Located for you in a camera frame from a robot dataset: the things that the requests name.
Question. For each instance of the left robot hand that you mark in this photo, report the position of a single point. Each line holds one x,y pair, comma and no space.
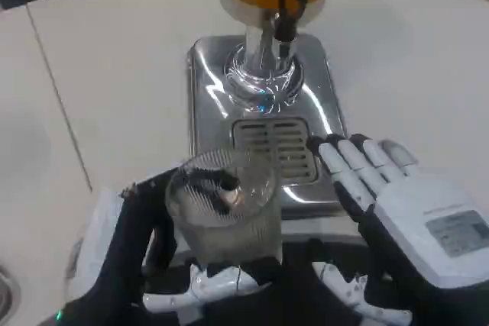
126,249

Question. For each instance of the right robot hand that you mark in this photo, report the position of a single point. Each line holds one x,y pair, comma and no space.
420,211

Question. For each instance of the clear ribbed glass cup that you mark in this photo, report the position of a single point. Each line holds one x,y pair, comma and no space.
229,226

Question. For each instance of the steel drip tray grid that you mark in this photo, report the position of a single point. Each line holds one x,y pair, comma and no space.
267,137

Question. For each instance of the black tap lever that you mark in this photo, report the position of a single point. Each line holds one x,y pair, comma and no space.
284,28

